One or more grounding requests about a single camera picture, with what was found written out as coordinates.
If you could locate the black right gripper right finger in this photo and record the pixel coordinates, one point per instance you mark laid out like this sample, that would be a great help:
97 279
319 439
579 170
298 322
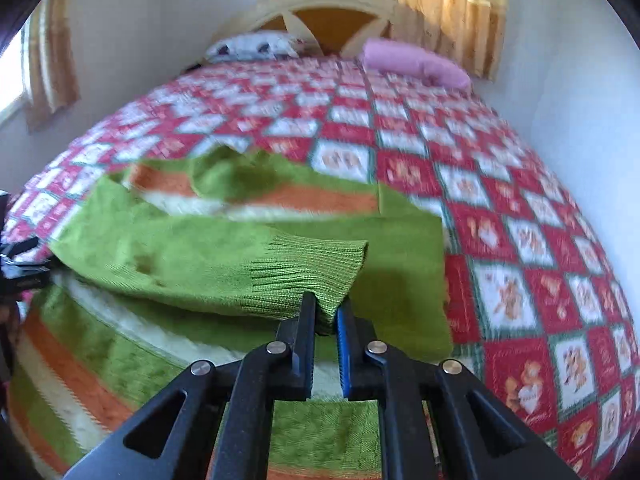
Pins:
437 420

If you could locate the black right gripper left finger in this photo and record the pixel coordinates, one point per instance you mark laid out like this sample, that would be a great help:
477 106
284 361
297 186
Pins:
212 421

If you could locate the green orange striped knit sweater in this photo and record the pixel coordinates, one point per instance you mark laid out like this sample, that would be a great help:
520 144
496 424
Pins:
172 261

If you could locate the red white patchwork bedspread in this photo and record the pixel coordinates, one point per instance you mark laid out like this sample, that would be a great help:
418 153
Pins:
533 308

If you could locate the yellow orange side curtain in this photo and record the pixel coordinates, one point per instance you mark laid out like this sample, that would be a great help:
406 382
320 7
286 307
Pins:
49 72

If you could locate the dark object beside bed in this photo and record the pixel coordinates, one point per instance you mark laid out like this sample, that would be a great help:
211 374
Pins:
192 67

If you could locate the pink pillow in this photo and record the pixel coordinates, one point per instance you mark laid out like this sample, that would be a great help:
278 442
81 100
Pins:
409 60

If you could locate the white cartoon print pillow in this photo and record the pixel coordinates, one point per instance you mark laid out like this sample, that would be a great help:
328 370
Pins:
265 45

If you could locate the cream and brown headboard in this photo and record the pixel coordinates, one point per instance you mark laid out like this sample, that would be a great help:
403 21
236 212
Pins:
327 27

